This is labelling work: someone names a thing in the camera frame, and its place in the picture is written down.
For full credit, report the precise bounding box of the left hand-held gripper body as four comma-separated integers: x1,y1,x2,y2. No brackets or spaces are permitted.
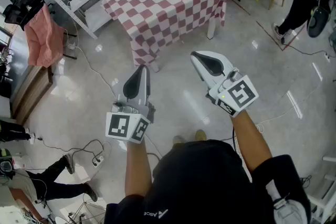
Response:
106,97,156,144

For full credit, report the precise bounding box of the black office chair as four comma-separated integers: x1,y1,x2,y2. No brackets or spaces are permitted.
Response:
2,0,46,31

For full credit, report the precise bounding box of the person's left forearm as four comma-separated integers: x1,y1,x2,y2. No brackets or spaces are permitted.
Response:
124,138,153,197

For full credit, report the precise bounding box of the person's right forearm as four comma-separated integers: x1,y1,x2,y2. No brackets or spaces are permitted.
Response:
230,109,272,173

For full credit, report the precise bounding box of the white shoulder pack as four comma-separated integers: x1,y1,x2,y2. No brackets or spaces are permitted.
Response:
265,180,310,224

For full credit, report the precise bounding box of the wooden cabinet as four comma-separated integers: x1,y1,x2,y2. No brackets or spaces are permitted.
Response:
10,63,55,125

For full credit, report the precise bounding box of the black round device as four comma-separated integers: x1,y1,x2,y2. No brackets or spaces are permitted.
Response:
306,6,331,39

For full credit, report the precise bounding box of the person's black shirt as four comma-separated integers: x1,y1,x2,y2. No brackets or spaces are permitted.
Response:
103,138,312,224

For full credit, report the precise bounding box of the black tripod stand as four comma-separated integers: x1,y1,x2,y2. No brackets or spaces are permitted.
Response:
66,200,107,224

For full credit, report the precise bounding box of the person's right shoe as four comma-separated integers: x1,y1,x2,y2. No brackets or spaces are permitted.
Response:
195,129,208,141

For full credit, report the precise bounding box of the white furniture frame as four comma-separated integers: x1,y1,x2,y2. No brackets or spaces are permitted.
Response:
307,155,336,224

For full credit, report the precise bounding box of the white cable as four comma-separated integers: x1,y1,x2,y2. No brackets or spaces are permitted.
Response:
255,78,324,132
74,45,117,98

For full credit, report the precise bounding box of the black cable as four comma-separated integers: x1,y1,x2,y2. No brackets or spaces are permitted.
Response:
281,41,336,58
34,137,104,164

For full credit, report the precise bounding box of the red white checkered tablecloth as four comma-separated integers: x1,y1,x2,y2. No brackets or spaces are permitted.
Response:
101,0,228,67

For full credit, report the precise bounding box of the pink cloth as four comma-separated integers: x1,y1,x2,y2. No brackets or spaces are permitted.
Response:
25,3,66,69

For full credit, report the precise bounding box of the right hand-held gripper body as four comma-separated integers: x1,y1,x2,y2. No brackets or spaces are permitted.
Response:
205,68,259,117

